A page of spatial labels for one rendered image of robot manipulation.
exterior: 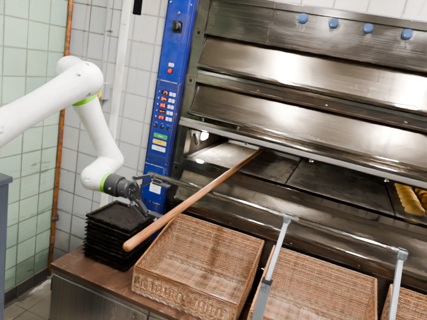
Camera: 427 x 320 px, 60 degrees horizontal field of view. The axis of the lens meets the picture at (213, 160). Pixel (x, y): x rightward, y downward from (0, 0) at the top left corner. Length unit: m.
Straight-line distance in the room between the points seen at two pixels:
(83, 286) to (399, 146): 1.74
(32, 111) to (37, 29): 1.11
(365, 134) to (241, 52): 0.76
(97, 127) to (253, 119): 0.83
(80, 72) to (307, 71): 1.11
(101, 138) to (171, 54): 0.73
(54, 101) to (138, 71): 1.00
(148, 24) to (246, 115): 0.77
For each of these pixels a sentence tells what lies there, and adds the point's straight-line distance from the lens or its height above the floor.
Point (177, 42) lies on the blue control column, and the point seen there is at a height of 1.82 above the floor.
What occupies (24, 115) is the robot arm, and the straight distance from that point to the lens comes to 1.37.
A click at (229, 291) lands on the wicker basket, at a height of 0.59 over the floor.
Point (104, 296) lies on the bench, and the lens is 2.09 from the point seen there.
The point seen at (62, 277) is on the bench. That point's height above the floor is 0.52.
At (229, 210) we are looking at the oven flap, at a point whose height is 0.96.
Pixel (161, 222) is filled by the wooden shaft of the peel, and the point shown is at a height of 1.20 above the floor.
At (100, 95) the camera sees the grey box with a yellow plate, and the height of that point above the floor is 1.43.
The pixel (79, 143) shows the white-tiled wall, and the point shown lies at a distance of 2.60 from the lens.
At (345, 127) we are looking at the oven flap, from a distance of 1.98.
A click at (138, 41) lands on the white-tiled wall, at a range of 2.30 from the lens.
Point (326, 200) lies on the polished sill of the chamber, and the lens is 2.05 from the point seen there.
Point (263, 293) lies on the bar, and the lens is 1.62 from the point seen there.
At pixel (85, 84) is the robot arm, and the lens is 1.39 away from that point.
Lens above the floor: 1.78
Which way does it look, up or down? 15 degrees down
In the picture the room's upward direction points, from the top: 11 degrees clockwise
